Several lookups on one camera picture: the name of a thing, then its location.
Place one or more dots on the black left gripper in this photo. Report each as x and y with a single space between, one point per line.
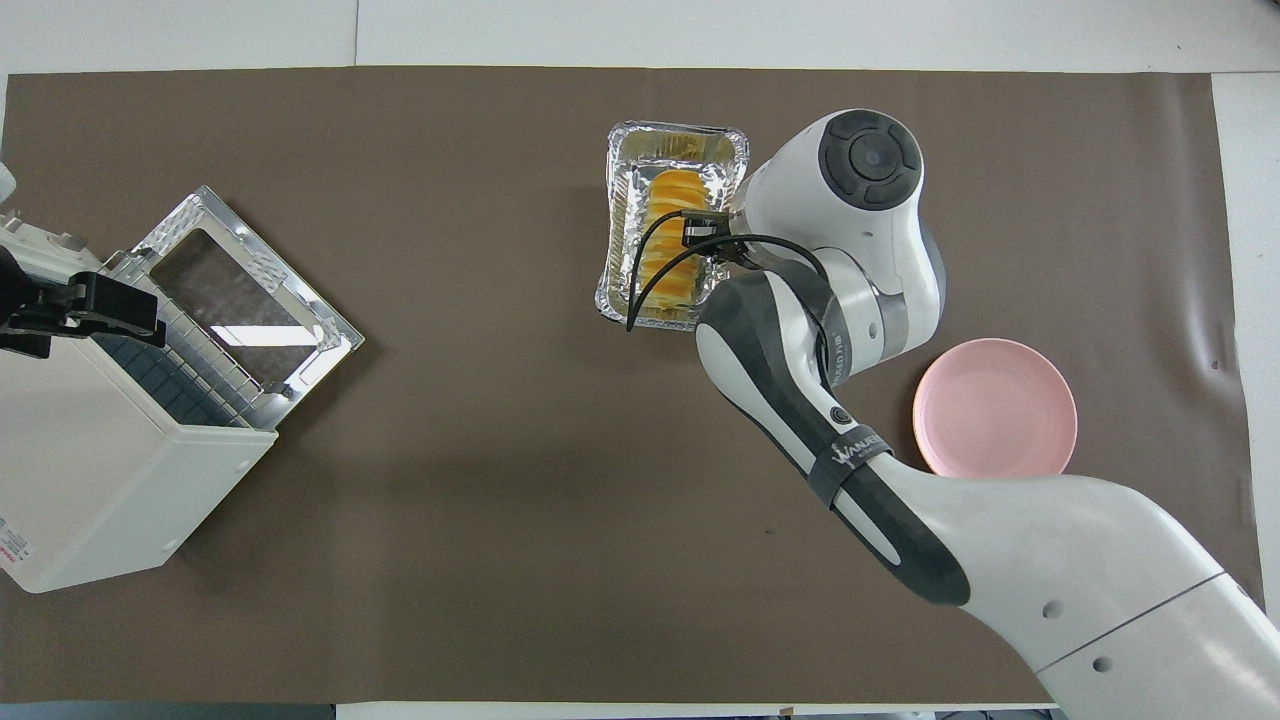
25 300

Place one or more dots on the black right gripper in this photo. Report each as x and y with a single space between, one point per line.
738 254

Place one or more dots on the yellow twisted bread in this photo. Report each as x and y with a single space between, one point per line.
672 195

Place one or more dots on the aluminium foil tray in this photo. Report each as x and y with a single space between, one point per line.
625 150

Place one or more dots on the cream white toaster oven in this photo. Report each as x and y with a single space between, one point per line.
90 470

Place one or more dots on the pink round plate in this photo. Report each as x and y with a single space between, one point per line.
990 400

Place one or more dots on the brown table mat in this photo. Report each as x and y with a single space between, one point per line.
500 500

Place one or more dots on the glass oven door metal frame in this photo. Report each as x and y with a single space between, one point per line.
330 335

